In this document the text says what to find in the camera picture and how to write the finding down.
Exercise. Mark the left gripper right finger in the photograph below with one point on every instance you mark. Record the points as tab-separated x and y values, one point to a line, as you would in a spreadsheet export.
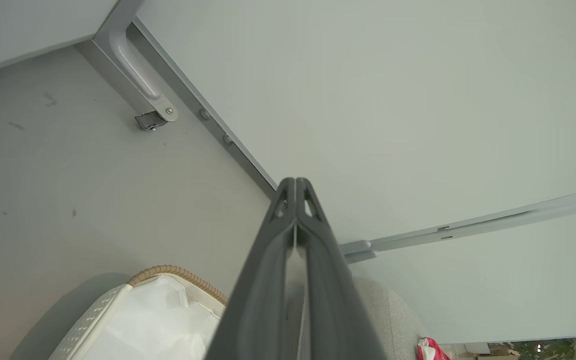
333	300

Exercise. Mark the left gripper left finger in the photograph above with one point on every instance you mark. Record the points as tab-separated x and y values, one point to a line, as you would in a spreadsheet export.
258	300

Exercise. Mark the red and white garment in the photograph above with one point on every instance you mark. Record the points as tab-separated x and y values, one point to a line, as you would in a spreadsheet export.
429	350

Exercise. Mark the grey fabric sofa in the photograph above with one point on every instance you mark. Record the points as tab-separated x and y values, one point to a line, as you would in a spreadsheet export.
393	320

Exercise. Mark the white fabric basket liner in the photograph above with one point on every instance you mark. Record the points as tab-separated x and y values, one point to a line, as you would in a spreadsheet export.
153	325

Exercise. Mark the white wicker-rimmed laundry basket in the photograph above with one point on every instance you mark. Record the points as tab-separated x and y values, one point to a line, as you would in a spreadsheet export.
93	320

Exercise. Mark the black caster wheel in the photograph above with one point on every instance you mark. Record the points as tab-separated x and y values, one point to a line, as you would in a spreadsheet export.
148	120

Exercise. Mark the green leafy plant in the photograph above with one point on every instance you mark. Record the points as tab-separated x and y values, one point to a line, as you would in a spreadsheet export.
543	348

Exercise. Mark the grey partition support leg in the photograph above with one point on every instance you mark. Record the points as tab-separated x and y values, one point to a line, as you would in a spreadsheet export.
138	75

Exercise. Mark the grey partition post foot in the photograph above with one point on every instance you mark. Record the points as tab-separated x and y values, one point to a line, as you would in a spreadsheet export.
360	257
357	246

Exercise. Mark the grey partition bottom rail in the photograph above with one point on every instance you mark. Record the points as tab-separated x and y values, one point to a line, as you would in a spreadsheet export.
243	155

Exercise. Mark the grey rail bolt head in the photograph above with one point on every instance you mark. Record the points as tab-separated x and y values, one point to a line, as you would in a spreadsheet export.
204	114
228	139

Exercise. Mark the grey partition corner post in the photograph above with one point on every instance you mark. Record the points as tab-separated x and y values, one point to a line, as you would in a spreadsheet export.
118	12

